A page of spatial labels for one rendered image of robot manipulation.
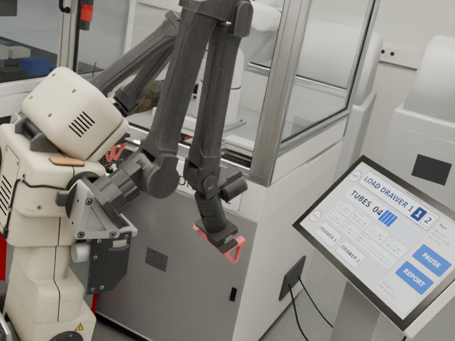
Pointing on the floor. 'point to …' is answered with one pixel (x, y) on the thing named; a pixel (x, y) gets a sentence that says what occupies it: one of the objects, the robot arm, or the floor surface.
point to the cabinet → (208, 272)
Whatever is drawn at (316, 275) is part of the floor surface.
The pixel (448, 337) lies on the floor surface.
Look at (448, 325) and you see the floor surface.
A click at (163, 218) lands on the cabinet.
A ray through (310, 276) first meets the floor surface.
